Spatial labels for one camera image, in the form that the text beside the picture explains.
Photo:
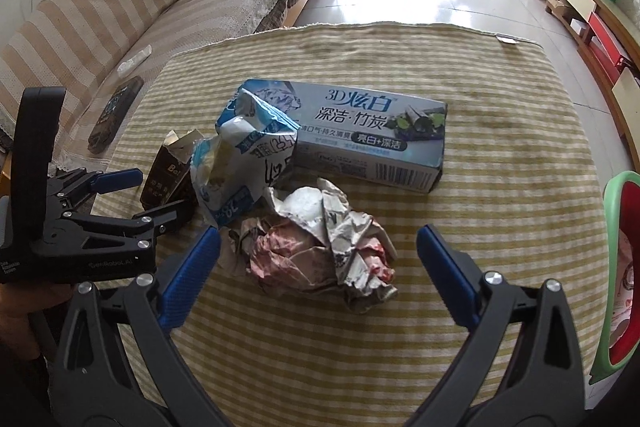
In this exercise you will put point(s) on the printed paper ball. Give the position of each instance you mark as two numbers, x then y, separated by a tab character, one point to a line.
310	247

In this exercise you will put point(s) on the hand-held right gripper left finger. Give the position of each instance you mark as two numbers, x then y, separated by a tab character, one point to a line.
185	277

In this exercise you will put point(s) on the sofa with striped cover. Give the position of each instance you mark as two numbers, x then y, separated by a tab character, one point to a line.
150	7

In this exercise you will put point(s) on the small white paper scrap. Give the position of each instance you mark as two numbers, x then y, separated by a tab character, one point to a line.
507	40

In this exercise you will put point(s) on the toothpaste box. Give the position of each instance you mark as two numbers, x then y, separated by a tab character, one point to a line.
350	122

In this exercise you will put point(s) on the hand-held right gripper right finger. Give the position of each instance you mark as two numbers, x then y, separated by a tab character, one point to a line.
450	272

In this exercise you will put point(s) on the cardboard box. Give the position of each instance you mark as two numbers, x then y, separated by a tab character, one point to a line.
557	6

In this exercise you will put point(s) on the blue white crumpled packet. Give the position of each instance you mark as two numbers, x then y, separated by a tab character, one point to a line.
235	167

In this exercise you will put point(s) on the small white wrapper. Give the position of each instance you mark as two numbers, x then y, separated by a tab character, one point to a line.
134	59

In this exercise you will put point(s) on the green bin with red bag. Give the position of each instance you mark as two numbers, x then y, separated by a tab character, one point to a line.
612	197

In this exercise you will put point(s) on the person's left hand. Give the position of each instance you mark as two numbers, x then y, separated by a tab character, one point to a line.
27	307

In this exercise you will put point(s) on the green striped tablecloth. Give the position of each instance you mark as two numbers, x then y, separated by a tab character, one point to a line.
500	157

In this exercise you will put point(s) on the black remote control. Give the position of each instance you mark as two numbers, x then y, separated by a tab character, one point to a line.
115	117

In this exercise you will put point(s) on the small brown box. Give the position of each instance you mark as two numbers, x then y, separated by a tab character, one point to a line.
167	177

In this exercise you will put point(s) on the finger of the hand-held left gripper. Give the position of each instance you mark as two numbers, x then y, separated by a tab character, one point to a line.
117	179
150	224

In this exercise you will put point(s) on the red box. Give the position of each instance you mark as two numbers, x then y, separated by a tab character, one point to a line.
607	44

